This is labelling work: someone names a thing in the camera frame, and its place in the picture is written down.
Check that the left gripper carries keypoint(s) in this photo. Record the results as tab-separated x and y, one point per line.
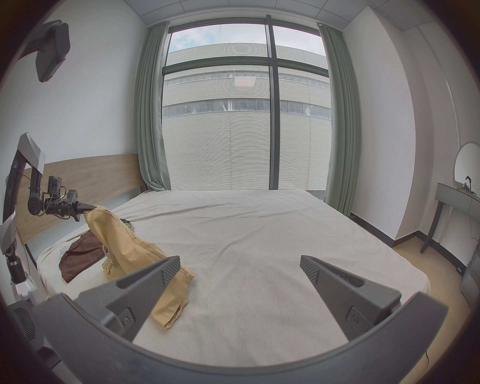
69	209

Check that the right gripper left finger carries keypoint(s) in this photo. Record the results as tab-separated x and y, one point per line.
120	303

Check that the tan shorts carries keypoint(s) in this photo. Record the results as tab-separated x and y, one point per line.
127	247

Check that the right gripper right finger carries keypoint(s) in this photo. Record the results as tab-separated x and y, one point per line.
360	307

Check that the green garment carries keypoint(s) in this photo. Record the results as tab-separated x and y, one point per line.
131	228

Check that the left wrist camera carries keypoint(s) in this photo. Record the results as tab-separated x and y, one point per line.
72	195

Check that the round mirror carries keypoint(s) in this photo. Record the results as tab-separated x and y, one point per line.
468	161

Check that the brown shorts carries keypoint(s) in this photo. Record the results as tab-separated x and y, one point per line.
80	255

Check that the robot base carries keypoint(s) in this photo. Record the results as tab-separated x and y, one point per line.
22	289

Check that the window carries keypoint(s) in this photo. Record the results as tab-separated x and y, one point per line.
243	150

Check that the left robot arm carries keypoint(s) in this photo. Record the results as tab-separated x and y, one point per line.
32	150

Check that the bed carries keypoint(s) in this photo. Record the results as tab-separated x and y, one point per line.
262	243

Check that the grey dressing table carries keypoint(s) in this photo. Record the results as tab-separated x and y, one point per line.
455	198

